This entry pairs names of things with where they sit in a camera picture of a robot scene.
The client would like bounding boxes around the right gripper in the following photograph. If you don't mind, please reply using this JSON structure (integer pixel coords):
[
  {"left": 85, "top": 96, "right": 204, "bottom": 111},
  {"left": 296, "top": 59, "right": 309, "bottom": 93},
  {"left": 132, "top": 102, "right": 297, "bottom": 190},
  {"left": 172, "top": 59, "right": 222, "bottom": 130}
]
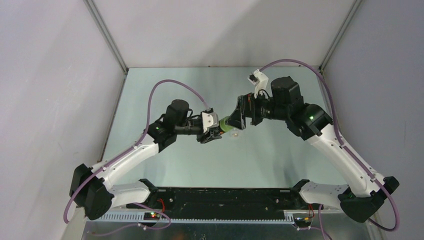
[{"left": 225, "top": 88, "right": 290, "bottom": 130}]

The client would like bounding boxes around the green pill bottle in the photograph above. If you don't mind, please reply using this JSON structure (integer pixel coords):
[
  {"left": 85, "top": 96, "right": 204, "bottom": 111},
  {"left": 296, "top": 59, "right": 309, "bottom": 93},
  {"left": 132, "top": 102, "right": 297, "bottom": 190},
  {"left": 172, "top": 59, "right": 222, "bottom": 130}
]
[{"left": 219, "top": 116, "right": 234, "bottom": 134}]

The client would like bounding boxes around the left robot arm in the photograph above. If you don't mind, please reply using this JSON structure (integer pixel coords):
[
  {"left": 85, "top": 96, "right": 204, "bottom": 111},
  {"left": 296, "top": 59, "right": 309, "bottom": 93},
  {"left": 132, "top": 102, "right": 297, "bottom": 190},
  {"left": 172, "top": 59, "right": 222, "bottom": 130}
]
[{"left": 69, "top": 99, "right": 222, "bottom": 220}]

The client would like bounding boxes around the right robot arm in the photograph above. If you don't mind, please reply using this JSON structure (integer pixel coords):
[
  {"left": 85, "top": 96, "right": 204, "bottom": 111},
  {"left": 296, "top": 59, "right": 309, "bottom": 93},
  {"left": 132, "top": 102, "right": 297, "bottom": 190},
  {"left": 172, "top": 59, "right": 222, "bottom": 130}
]
[{"left": 224, "top": 76, "right": 399, "bottom": 223}]

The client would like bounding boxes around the left electronics board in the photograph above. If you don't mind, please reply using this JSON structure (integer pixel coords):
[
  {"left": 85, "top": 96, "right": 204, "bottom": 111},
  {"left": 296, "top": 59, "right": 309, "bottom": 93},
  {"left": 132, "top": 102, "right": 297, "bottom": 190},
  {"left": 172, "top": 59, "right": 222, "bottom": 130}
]
[{"left": 143, "top": 211, "right": 162, "bottom": 221}]

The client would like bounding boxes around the electronics board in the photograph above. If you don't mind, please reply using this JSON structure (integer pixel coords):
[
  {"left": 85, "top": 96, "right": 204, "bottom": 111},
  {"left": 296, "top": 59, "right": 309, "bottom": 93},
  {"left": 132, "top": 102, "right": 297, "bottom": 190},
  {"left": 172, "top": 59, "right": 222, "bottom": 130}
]
[
  {"left": 143, "top": 211, "right": 162, "bottom": 221},
  {"left": 293, "top": 216, "right": 310, "bottom": 223}
]

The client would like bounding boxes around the right electronics board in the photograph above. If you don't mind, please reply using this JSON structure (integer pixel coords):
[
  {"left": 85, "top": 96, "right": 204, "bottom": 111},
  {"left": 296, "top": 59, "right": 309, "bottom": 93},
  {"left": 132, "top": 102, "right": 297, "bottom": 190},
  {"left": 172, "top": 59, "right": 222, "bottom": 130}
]
[{"left": 293, "top": 216, "right": 310, "bottom": 223}]

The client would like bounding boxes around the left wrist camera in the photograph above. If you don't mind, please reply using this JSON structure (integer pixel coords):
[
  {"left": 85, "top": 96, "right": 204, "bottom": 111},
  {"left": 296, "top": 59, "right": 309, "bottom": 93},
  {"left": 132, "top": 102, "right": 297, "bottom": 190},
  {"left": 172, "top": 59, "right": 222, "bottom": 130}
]
[{"left": 200, "top": 108, "right": 219, "bottom": 134}]

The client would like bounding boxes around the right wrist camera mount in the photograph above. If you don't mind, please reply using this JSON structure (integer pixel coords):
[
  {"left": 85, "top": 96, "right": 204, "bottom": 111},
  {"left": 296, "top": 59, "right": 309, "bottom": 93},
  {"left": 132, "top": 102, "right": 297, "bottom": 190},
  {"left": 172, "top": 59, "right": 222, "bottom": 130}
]
[{"left": 248, "top": 69, "right": 269, "bottom": 98}]

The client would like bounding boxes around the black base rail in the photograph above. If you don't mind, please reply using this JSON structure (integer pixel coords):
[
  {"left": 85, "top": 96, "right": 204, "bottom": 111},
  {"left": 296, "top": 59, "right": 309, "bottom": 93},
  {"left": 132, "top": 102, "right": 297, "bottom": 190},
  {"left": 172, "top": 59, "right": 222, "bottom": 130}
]
[{"left": 145, "top": 187, "right": 308, "bottom": 221}]

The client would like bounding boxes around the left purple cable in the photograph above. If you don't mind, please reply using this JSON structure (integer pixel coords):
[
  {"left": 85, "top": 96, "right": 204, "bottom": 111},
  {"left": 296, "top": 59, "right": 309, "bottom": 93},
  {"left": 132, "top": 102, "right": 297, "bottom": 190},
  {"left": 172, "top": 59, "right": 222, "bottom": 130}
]
[{"left": 63, "top": 79, "right": 210, "bottom": 229}]

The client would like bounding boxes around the purple cable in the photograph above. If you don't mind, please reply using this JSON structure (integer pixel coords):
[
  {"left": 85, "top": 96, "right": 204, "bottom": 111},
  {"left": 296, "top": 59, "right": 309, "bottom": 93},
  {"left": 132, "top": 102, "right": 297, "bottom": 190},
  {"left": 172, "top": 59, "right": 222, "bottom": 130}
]
[
  {"left": 63, "top": 79, "right": 210, "bottom": 229},
  {"left": 259, "top": 58, "right": 401, "bottom": 232}
]

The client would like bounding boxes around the white cable duct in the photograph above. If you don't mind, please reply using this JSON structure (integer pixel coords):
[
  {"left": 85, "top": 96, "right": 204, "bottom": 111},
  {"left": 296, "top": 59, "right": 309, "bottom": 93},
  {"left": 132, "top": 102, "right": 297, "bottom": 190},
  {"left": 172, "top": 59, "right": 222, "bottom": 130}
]
[{"left": 93, "top": 211, "right": 295, "bottom": 224}]

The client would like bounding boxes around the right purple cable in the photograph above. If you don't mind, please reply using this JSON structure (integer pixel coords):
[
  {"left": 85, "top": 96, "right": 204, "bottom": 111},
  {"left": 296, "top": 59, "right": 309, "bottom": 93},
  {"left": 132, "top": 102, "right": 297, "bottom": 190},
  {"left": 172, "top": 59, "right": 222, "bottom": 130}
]
[{"left": 259, "top": 58, "right": 401, "bottom": 232}]

